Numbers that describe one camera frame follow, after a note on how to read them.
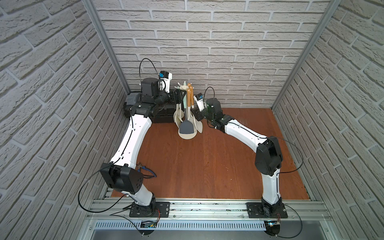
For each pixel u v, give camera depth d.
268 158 0.51
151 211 0.67
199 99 0.74
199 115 0.77
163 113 1.00
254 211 0.73
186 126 0.90
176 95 0.64
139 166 0.87
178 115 0.89
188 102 0.79
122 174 0.41
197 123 0.92
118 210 0.61
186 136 1.03
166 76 0.62
